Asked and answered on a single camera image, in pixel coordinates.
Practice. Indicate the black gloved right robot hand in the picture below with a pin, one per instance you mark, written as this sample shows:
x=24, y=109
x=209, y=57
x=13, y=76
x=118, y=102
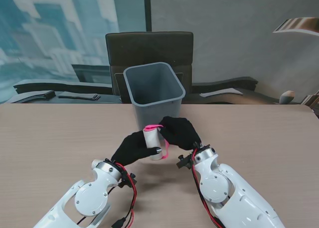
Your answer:
x=180, y=132

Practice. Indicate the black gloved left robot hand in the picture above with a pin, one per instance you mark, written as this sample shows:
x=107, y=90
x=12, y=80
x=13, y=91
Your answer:
x=132, y=150

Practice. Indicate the white lint roll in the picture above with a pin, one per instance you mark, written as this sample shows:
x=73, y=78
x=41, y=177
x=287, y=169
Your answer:
x=152, y=138

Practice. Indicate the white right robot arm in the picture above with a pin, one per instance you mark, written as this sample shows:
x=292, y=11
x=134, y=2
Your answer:
x=224, y=188

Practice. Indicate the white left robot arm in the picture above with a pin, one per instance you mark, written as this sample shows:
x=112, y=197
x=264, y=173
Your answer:
x=87, y=200

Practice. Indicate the grey plastic waste bin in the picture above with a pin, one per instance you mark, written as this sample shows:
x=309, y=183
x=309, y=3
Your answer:
x=154, y=88

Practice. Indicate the light grey sheet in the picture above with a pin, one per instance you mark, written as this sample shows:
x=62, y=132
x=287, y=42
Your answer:
x=220, y=93

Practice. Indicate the black curved board stack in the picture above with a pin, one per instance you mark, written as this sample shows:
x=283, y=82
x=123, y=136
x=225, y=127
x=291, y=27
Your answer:
x=62, y=86
x=224, y=83

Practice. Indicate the dark grey sheet stack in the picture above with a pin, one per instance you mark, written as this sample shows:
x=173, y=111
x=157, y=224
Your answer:
x=79, y=96

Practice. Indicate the dark grey back table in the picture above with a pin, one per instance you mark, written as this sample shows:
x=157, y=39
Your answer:
x=259, y=98

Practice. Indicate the dark brown office chair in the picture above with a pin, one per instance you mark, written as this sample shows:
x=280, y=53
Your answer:
x=149, y=48

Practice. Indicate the small black block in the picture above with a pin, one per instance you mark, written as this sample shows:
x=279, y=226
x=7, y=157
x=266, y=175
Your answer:
x=48, y=94

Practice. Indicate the grey rounded object brown top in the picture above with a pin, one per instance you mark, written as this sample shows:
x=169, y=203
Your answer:
x=286, y=97

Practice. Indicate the small wooden furniture piece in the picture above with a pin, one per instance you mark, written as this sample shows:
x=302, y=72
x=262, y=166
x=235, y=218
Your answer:
x=311, y=99

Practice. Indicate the curved wooden panel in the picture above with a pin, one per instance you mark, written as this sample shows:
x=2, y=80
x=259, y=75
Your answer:
x=299, y=25

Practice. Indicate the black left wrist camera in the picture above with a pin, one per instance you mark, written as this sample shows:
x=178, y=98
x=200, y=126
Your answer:
x=129, y=182

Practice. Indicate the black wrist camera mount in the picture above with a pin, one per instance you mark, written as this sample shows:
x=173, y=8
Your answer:
x=183, y=163

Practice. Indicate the black vertical window frame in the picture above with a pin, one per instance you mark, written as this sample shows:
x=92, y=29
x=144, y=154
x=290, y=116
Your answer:
x=148, y=9

